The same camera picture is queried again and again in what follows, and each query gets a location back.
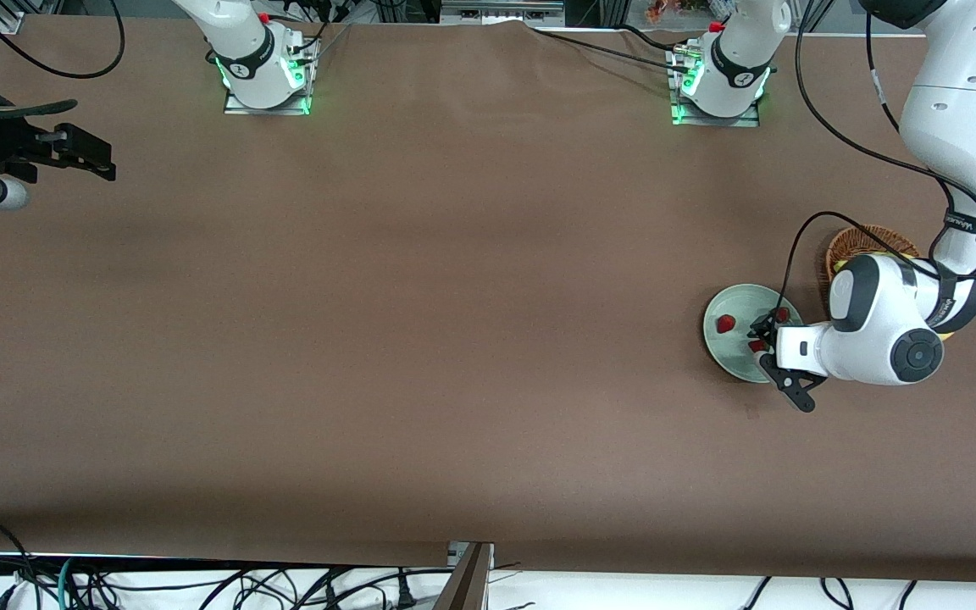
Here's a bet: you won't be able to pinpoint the pale green round plate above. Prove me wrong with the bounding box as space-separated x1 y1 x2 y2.
702 284 804 384

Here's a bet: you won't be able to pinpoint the yellow banana bunch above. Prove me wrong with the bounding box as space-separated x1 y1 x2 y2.
831 251 959 341

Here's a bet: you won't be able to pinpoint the brown wicker basket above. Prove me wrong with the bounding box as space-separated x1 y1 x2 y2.
825 225 921 297

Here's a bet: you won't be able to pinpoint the brown table cover sheet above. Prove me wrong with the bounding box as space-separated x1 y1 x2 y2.
0 15 976 584

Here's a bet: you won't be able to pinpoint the colourful background toys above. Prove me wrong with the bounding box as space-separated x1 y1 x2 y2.
645 0 739 25

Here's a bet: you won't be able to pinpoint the grey background device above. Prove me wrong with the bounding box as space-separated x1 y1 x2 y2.
440 0 567 26

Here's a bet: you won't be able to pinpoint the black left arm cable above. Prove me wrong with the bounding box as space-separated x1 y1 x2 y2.
780 0 976 323

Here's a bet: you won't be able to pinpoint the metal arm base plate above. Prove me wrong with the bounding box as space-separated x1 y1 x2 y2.
224 25 313 116
670 42 762 128

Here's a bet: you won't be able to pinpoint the short black base cable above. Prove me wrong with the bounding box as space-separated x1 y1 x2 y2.
619 24 682 52

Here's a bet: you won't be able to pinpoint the long black base cable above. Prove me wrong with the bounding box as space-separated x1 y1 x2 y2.
532 29 692 74

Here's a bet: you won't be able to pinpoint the aluminium frame post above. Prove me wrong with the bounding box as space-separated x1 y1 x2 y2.
433 542 496 610

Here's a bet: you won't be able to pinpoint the teal floor cable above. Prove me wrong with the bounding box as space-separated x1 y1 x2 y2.
56 557 86 610

